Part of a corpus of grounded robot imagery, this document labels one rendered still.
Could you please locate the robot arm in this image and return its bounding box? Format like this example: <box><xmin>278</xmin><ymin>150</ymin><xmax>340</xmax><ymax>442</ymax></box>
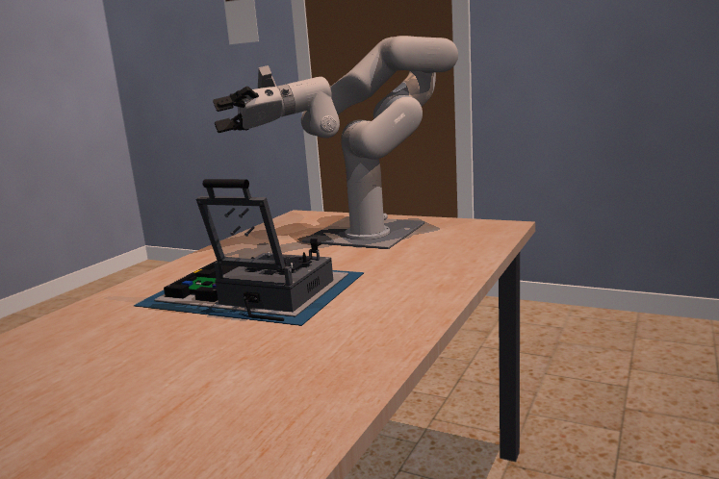
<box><xmin>277</xmin><ymin>36</ymin><xmax>458</xmax><ymax>240</ymax></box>

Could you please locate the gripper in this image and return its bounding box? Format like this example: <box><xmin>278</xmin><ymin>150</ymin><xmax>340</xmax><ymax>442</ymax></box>
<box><xmin>213</xmin><ymin>87</ymin><xmax>285</xmax><ymax>133</ymax></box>

